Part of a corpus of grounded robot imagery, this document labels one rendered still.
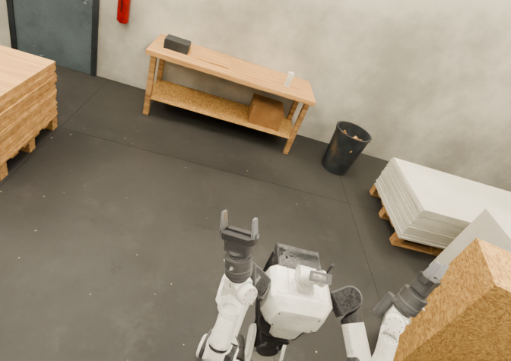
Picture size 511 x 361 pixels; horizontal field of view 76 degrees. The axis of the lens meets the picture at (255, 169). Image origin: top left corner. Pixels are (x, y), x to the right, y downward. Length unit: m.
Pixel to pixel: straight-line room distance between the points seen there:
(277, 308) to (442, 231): 3.27
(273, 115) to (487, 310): 3.25
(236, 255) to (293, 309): 0.41
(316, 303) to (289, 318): 0.12
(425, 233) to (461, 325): 1.81
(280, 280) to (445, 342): 1.67
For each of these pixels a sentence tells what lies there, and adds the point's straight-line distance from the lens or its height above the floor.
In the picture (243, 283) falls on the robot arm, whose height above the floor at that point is 1.52.
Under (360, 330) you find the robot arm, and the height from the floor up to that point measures 1.32.
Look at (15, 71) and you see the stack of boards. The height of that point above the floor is 0.78.
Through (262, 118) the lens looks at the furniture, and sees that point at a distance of 4.66.
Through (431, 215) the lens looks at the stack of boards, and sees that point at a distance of 4.13.
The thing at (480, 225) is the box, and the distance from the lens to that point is 4.06.
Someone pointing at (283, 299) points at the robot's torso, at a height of 1.36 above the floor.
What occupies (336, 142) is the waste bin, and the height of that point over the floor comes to 0.46.
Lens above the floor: 2.40
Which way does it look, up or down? 34 degrees down
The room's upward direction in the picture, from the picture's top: 22 degrees clockwise
